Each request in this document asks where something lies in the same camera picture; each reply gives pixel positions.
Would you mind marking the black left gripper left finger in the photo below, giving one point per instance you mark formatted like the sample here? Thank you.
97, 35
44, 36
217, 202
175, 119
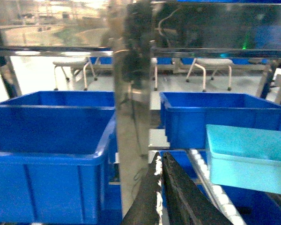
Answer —
147, 208

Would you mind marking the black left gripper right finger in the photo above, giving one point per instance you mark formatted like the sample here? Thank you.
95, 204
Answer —
186, 204

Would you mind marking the blue bin front left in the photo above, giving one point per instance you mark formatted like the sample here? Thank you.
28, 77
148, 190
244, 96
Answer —
56, 148

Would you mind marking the blue bin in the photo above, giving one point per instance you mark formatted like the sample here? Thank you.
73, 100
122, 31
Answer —
56, 148
185, 115

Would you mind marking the roller conveyor track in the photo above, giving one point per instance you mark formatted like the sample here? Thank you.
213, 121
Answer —
215, 193

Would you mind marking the teal plastic tray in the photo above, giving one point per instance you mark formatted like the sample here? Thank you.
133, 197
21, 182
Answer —
247, 158

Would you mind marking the white stool left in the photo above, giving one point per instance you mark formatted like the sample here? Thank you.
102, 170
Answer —
76, 65

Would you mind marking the blue bin back right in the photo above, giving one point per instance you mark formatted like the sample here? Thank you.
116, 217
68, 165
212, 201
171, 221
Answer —
185, 115

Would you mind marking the steel shelf upright post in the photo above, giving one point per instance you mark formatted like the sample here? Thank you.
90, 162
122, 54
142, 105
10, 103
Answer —
131, 24

